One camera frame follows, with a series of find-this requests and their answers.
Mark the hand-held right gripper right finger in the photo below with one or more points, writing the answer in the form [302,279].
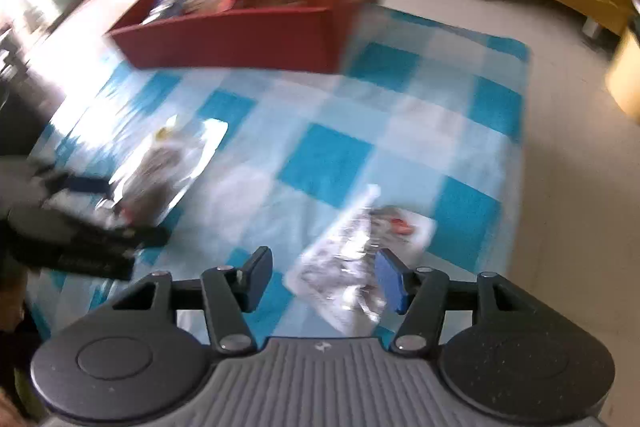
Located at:
[391,282]

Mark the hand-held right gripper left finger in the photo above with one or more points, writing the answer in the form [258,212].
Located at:
[257,277]

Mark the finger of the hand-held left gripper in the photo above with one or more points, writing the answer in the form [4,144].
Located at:
[147,236]
[85,184]

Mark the clear crinkled snack packet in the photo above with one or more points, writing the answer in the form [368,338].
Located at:
[345,257]

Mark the red and dark snack packet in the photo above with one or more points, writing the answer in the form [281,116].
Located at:
[160,177]

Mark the red cardboard box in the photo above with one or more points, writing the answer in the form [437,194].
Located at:
[225,39]

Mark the black chair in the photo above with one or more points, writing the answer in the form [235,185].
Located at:
[20,117]

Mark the blue checkered cloth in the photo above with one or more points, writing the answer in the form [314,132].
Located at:
[340,157]

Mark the yellow trash bin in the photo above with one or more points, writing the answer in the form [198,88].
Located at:
[625,77]

